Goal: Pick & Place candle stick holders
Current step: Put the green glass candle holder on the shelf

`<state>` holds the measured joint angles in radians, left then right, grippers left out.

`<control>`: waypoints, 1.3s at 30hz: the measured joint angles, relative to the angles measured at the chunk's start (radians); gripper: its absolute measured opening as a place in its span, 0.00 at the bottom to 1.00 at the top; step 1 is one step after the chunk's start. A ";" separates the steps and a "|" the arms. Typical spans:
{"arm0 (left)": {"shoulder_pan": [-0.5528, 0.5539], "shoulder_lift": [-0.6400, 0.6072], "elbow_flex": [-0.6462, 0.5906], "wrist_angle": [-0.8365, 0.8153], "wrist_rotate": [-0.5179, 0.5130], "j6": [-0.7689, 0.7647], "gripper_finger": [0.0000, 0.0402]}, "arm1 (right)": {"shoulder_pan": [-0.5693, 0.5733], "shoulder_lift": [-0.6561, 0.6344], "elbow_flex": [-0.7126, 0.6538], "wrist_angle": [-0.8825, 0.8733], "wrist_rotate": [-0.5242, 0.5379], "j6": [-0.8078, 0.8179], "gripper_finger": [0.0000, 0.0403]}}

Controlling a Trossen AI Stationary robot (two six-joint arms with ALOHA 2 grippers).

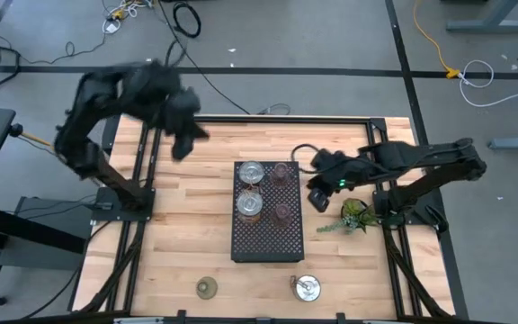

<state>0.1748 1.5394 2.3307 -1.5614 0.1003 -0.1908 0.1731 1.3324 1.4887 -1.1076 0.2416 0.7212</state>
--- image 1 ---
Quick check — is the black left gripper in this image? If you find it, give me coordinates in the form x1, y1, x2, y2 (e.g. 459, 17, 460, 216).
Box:
159, 85, 211, 162

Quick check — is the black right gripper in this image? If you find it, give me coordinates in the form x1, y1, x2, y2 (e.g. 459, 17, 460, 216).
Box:
307, 148, 377, 213

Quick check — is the pink glass candle holder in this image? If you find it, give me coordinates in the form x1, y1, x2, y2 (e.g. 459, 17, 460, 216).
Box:
270, 162, 292, 188
271, 202, 293, 229

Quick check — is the green glass candle holder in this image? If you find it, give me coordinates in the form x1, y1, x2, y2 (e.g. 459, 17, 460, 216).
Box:
195, 275, 219, 301

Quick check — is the potted green succulent plant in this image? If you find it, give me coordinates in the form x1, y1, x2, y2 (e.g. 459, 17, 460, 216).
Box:
316, 197, 380, 236

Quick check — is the black perforated metal tray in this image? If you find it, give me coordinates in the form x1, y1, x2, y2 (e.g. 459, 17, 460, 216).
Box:
230, 160, 306, 264

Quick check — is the black floor tape strip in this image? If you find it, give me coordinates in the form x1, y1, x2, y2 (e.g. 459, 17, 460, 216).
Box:
383, 0, 470, 321
0, 65, 518, 81

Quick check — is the silver metal bar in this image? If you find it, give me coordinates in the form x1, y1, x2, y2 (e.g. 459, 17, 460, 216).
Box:
112, 317, 166, 324

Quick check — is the grey floor cabinet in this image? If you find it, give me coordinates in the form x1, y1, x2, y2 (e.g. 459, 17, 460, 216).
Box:
0, 195, 96, 271

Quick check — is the grey desk foot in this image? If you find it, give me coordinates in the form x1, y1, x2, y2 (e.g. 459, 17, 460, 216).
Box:
487, 135, 518, 151

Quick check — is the grey desk leg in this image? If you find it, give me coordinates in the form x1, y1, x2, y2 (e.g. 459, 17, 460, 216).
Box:
445, 0, 518, 34

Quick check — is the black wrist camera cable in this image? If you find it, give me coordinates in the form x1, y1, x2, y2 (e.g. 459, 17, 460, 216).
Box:
290, 143, 321, 176

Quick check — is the long black floor cable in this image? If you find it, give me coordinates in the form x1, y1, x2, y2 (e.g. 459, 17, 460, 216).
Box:
156, 0, 252, 115

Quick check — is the black table corner bracket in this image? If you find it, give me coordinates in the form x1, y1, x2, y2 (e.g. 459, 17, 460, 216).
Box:
101, 115, 121, 157

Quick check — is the black aluminium rig frame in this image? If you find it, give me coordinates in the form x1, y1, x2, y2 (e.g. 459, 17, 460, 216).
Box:
72, 114, 469, 324

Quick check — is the grey looped cable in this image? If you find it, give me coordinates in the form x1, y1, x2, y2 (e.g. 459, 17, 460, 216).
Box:
255, 103, 292, 116

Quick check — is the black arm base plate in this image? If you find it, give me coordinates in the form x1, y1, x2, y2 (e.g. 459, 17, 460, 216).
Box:
90, 186, 156, 222
372, 188, 445, 227

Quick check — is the coiled black cable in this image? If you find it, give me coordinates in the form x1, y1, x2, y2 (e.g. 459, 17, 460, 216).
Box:
172, 1, 202, 40

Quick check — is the white power strip with cables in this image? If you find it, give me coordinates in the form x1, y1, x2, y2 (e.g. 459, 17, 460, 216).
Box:
101, 0, 155, 36

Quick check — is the black power cable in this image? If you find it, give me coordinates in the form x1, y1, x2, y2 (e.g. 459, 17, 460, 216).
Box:
2, 193, 107, 221
22, 219, 112, 320

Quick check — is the thin black floor cable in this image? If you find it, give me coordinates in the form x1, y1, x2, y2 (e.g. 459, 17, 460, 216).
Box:
18, 31, 107, 67

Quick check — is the yellow extension cable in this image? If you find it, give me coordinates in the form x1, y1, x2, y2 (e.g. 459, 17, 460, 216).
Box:
412, 0, 461, 80

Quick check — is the white floor cable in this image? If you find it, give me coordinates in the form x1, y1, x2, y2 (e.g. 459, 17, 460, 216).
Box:
458, 58, 518, 109

